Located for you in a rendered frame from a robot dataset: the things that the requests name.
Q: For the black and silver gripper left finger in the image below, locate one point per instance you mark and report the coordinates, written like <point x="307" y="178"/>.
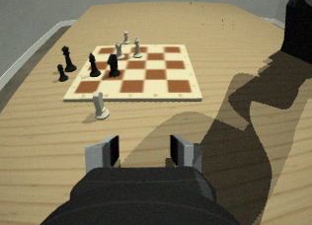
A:
<point x="103" y="154"/>

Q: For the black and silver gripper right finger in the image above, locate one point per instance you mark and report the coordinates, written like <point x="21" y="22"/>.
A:
<point x="184" y="153"/>

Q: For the chessboard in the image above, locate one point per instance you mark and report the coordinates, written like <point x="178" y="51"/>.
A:
<point x="163" y="74"/>

